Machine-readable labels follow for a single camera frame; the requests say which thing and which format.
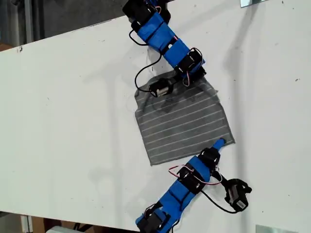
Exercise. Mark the black camera box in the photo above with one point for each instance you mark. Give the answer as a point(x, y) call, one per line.
point(160, 88)
point(236, 196)

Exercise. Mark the black camera stalk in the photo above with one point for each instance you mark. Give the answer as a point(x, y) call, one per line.
point(175, 78)

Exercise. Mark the shiny metal plate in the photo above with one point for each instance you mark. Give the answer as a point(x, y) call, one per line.
point(246, 3)
point(279, 229)

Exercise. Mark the grey striped square towel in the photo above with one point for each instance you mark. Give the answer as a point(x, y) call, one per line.
point(182, 126)

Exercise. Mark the white plastic container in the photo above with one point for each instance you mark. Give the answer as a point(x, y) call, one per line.
point(58, 230)

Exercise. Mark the white table leg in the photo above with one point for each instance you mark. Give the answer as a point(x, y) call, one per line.
point(26, 224)

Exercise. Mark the grey vertical beam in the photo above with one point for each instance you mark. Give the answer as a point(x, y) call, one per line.
point(28, 21)

